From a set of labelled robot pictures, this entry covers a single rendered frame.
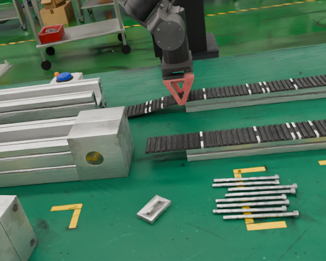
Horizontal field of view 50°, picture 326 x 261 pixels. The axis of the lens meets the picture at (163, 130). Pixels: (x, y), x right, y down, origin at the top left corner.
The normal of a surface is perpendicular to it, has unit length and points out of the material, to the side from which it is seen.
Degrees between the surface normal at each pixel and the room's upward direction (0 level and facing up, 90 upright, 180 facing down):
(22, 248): 90
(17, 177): 90
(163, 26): 90
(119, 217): 0
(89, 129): 0
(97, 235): 0
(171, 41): 90
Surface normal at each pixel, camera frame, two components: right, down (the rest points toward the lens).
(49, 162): -0.04, 0.52
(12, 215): 0.97, -0.03
